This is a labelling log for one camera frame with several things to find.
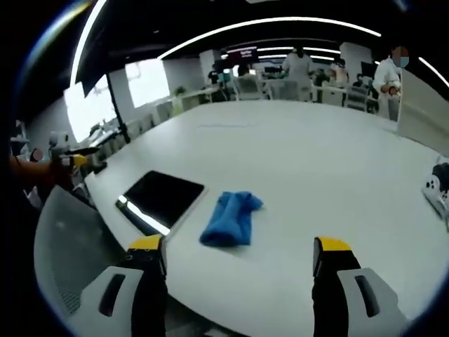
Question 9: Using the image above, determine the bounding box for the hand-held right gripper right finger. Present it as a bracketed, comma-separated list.
[311, 236, 410, 337]

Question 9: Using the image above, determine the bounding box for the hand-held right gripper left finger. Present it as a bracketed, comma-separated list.
[68, 234, 168, 337]

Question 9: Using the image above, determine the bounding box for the black tablet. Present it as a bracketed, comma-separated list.
[115, 170, 208, 244]

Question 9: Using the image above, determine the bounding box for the blue cleaning cloth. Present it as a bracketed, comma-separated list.
[199, 190, 265, 248]

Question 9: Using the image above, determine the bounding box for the black stand pole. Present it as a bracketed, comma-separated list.
[104, 72, 131, 143]

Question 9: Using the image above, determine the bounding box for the grey mesh office chair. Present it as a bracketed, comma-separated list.
[33, 185, 131, 317]

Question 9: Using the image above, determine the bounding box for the white game controller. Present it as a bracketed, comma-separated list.
[422, 157, 449, 231]

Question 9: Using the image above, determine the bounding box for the white office chair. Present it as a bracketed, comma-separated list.
[234, 75, 263, 102]

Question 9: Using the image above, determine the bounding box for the beige partition panel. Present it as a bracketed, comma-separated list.
[397, 65, 449, 157]

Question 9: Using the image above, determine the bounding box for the wall display screen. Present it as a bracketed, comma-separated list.
[225, 44, 261, 65]

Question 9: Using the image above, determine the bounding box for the ring ceiling light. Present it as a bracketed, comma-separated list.
[69, 0, 383, 88]

